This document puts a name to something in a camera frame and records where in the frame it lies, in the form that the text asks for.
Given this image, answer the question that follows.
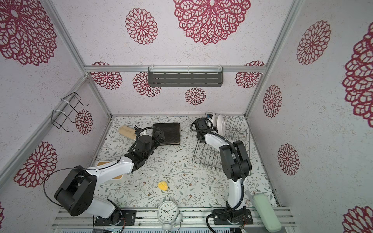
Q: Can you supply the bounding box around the white round plate front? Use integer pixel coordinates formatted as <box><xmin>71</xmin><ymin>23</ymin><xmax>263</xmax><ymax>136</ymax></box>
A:
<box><xmin>211</xmin><ymin>113</ymin><xmax>218</xmax><ymax>127</ymax></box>

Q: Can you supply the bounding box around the white round plate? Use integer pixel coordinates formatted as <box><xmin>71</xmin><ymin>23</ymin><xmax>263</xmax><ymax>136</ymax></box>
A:
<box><xmin>217</xmin><ymin>115</ymin><xmax>226</xmax><ymax>136</ymax></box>
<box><xmin>211</xmin><ymin>113</ymin><xmax>218</xmax><ymax>127</ymax></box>

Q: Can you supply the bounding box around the white round plate back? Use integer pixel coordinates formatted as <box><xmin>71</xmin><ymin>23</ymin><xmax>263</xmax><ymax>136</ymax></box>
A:
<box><xmin>217</xmin><ymin>115</ymin><xmax>226</xmax><ymax>136</ymax></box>

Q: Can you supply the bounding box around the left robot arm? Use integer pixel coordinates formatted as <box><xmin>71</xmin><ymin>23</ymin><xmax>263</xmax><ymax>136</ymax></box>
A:
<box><xmin>54</xmin><ymin>127</ymin><xmax>165</xmax><ymax>219</ymax></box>

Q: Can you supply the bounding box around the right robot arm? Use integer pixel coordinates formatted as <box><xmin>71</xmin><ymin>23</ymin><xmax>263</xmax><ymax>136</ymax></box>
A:
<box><xmin>190</xmin><ymin>114</ymin><xmax>252</xmax><ymax>210</ymax></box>

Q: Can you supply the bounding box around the tan sponge block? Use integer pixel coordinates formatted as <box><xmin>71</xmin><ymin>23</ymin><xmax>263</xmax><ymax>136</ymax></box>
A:
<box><xmin>118</xmin><ymin>125</ymin><xmax>137</xmax><ymax>140</ymax></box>

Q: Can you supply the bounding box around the yellow small piece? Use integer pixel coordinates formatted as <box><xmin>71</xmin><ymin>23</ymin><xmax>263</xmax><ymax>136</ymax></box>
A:
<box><xmin>157</xmin><ymin>181</ymin><xmax>169</xmax><ymax>191</ymax></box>

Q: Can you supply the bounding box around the white alarm clock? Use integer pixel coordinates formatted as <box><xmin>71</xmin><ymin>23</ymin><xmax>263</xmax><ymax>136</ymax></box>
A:
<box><xmin>157</xmin><ymin>201</ymin><xmax>183</xmax><ymax>233</ymax></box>

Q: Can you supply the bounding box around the pale green bottle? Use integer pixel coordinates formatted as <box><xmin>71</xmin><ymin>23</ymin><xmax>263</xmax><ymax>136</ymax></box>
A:
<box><xmin>252</xmin><ymin>193</ymin><xmax>282</xmax><ymax>233</ymax></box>

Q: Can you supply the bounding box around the wire dish rack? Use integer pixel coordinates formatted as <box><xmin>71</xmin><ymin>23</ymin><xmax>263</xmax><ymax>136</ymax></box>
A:
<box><xmin>190</xmin><ymin>112</ymin><xmax>251</xmax><ymax>169</ymax></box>

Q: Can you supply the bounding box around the grey wall shelf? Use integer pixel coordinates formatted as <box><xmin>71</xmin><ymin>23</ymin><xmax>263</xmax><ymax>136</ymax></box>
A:
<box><xmin>148</xmin><ymin>67</ymin><xmax>224</xmax><ymax>87</ymax></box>

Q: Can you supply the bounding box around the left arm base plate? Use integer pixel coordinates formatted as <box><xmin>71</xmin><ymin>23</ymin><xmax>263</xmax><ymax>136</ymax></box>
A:
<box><xmin>94</xmin><ymin>209</ymin><xmax>137</xmax><ymax>227</ymax></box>

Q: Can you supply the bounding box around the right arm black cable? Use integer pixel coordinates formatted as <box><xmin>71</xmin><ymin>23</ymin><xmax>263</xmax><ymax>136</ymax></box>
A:
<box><xmin>190</xmin><ymin>117</ymin><xmax>247</xmax><ymax>233</ymax></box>

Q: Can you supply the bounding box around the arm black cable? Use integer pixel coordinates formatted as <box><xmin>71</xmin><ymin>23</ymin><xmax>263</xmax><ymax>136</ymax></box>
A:
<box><xmin>190</xmin><ymin>117</ymin><xmax>247</xmax><ymax>233</ymax></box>
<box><xmin>42</xmin><ymin>126</ymin><xmax>165</xmax><ymax>208</ymax></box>

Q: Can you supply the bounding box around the black wire wall basket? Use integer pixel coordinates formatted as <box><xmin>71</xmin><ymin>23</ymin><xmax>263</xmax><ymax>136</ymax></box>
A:
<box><xmin>50</xmin><ymin>92</ymin><xmax>88</xmax><ymax>133</ymax></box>

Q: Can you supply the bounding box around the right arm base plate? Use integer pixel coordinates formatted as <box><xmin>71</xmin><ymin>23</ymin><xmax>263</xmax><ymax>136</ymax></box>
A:
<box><xmin>212</xmin><ymin>206</ymin><xmax>254</xmax><ymax>225</ymax></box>

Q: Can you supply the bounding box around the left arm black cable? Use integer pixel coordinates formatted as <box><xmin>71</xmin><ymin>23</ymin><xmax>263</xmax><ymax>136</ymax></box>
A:
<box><xmin>42</xmin><ymin>126</ymin><xmax>165</xmax><ymax>208</ymax></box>

